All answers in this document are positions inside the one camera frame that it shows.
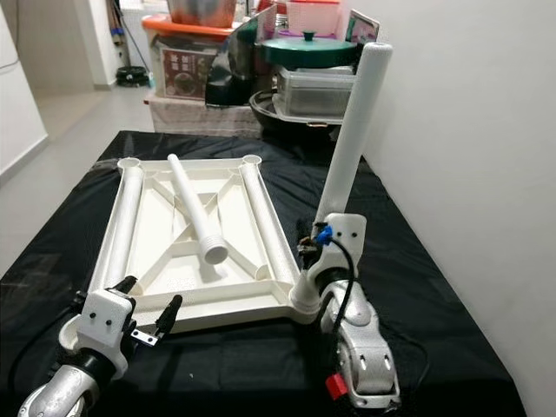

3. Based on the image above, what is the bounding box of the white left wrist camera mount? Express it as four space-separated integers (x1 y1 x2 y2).
76 288 137 357

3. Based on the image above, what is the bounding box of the black coiled hose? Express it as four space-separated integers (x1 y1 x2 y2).
115 65 149 88

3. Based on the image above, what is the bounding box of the black wok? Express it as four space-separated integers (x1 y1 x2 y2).
248 89 344 142

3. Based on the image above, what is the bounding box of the translucent pink plastic container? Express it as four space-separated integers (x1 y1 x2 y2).
282 0 341 37

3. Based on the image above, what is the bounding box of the framed picture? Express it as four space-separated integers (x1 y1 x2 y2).
347 9 381 44

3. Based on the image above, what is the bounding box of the shiny black bag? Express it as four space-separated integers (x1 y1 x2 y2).
204 13 266 107

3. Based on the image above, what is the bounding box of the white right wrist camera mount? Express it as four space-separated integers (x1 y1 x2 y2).
300 213 367 286

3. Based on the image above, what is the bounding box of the green pot lid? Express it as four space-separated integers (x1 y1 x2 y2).
259 30 359 69

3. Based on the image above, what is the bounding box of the orange-lidded storage box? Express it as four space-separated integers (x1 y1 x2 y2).
141 13 237 101

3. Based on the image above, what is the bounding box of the black tablecloth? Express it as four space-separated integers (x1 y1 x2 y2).
0 130 531 417

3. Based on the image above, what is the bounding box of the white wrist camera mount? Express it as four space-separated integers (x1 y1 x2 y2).
76 288 137 357
300 213 367 286

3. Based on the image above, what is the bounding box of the steel cooking pot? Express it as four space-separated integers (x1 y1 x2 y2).
168 0 237 29

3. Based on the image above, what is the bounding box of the white plastic table top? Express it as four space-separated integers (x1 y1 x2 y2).
56 155 324 353

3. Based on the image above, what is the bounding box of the clear plastic storage container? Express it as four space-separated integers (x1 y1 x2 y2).
274 65 357 122

